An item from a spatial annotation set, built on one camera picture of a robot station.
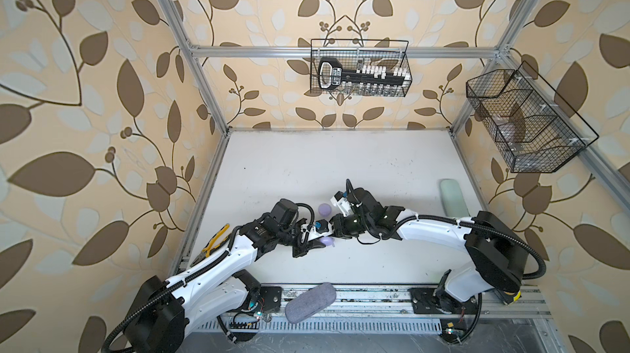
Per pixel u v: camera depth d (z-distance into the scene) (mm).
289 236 665
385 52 909
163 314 398
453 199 935
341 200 772
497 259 437
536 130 723
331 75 830
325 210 937
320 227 654
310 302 707
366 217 654
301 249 680
